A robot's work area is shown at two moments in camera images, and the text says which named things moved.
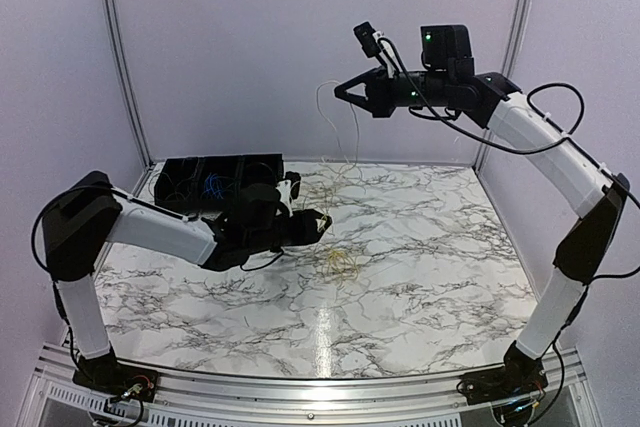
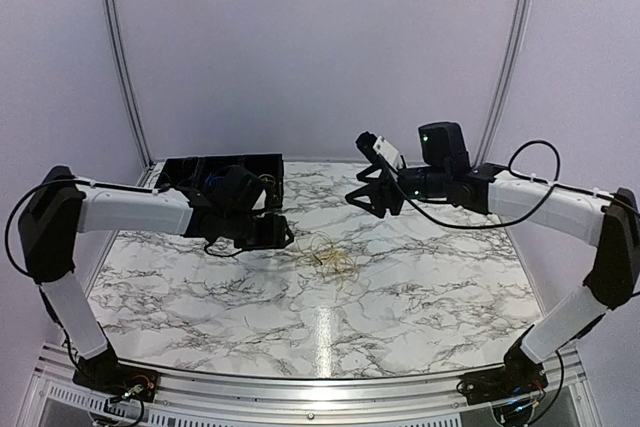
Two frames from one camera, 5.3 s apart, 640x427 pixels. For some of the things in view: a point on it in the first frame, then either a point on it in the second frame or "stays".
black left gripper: [307, 226] → [273, 236]
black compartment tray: [205, 184] stays
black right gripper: [379, 100] → [376, 189]
